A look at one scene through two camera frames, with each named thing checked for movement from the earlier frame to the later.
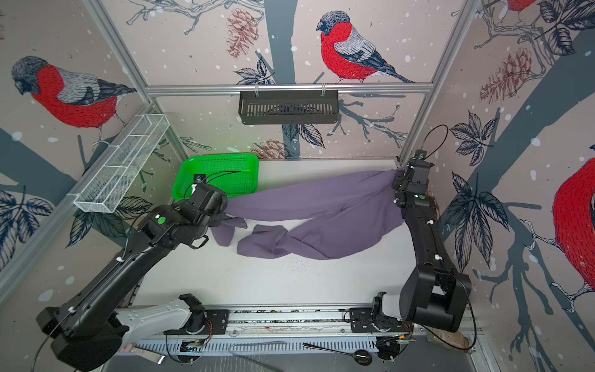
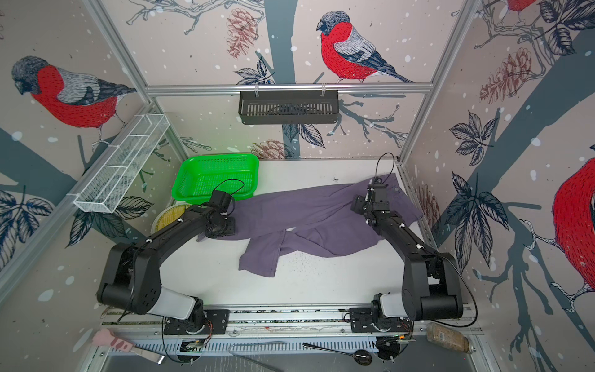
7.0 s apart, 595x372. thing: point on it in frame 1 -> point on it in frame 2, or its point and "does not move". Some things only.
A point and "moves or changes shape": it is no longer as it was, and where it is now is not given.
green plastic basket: (236, 174) does not move
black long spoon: (362, 357) does not move
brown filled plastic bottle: (455, 341) does not move
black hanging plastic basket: (288, 107) does not move
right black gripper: (402, 175) -> (359, 202)
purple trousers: (354, 213) moves or changes shape
